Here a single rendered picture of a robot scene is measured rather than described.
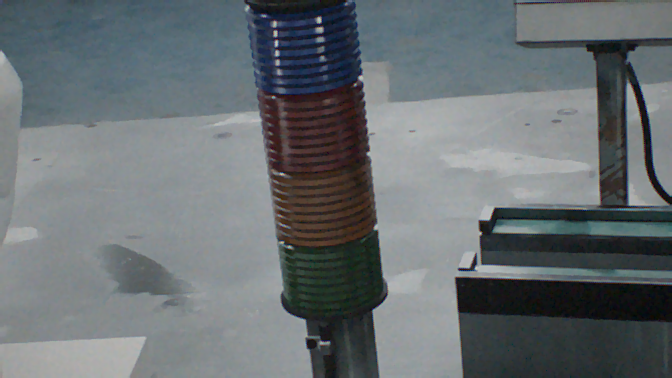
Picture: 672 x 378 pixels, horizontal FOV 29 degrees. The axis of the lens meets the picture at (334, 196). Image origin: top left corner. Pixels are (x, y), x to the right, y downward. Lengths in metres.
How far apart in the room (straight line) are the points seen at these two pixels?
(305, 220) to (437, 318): 0.51
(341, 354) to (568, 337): 0.28
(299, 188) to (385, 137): 0.97
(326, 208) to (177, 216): 0.81
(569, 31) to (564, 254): 0.23
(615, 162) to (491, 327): 0.30
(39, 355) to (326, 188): 0.52
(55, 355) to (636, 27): 0.59
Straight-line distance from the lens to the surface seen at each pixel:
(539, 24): 1.21
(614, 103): 1.24
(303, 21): 0.68
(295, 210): 0.71
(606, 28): 1.21
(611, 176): 1.27
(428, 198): 1.47
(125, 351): 1.15
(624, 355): 1.02
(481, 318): 1.02
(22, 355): 1.19
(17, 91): 1.10
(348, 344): 0.77
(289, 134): 0.70
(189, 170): 1.64
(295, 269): 0.73
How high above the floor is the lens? 1.38
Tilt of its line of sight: 23 degrees down
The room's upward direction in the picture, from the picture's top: 6 degrees counter-clockwise
